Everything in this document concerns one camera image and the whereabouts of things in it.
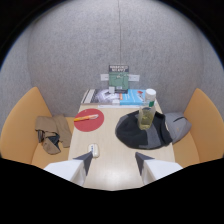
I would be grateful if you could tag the orange pen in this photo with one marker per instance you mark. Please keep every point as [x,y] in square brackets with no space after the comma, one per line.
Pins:
[86,117]

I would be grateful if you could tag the black and grey cloth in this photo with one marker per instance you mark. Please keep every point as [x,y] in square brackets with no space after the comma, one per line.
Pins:
[141,133]

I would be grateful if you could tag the blue book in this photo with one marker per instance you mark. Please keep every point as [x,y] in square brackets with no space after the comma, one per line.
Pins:
[132,97]

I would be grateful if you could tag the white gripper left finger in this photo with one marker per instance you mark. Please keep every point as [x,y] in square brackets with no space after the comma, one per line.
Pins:
[71,167]

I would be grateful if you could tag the orange bench seat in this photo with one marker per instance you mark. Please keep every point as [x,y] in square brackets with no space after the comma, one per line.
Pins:
[25,128]
[200,128]

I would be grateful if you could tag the grey cushion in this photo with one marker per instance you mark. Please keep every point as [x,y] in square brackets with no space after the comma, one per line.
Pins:
[178,126]

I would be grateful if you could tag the orange left bench seat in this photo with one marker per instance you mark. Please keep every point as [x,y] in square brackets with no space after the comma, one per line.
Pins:
[25,128]

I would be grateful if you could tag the small white box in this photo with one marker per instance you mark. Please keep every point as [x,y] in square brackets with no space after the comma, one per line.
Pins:
[93,150]

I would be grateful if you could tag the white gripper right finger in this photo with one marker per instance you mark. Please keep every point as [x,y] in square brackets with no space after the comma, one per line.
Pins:
[154,167]

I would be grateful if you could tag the white wall socket plate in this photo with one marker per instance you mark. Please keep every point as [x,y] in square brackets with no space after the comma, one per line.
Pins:
[104,77]
[134,77]

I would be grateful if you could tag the clear bottle with white cap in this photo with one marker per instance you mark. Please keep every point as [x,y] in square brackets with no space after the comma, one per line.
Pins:
[147,112]

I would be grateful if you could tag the grey and white book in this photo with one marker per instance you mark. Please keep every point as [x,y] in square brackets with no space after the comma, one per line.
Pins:
[100,96]

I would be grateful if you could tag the orange right bench seat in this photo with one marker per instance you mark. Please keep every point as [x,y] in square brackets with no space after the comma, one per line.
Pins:
[200,128]

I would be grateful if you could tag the green upright book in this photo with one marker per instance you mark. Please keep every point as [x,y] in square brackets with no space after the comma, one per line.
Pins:
[118,77]

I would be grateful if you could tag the small white cup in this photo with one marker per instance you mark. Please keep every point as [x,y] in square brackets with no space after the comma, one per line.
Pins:
[111,90]

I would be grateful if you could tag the red round mat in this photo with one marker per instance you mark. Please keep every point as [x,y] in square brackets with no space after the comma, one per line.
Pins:
[88,119]

